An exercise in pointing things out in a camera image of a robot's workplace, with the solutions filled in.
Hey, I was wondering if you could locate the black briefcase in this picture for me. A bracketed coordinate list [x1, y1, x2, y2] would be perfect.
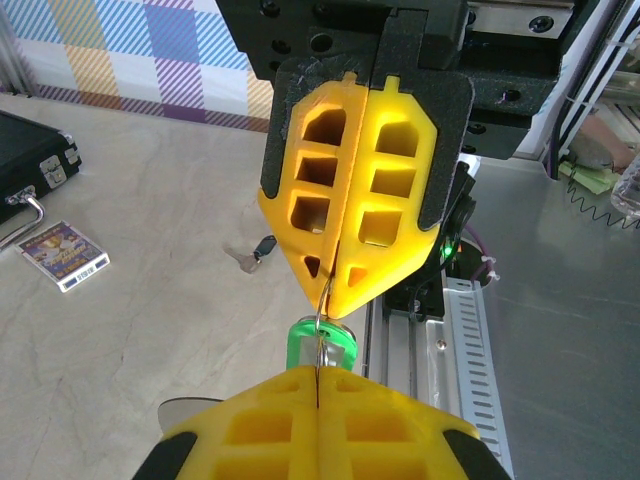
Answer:
[0, 110, 84, 251]

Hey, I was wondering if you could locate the black key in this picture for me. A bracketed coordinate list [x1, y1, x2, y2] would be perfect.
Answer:
[223, 234, 279, 275]

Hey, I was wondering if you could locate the grey metal plate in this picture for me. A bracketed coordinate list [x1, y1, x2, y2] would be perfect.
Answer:
[464, 159, 640, 480]

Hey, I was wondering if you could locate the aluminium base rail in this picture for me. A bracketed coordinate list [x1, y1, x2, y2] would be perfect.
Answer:
[359, 294, 451, 401]

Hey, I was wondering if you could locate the green key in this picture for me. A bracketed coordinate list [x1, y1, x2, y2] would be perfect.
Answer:
[285, 315, 357, 372]

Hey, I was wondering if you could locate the playing card box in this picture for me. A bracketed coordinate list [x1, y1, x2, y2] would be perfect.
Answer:
[17, 220, 111, 294]

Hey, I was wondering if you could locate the aluminium frame post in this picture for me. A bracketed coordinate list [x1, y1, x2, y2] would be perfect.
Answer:
[539, 0, 640, 166]
[0, 0, 41, 99]

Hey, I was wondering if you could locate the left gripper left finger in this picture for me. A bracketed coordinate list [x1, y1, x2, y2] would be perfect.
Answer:
[132, 364, 321, 480]

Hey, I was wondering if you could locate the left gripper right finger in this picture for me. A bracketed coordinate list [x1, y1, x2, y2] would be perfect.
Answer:
[315, 364, 514, 480]

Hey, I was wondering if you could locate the slotted cable duct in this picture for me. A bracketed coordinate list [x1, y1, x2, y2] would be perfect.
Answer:
[439, 279, 516, 480]

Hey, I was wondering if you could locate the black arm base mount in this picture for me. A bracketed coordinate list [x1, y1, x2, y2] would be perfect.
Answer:
[384, 269, 446, 324]

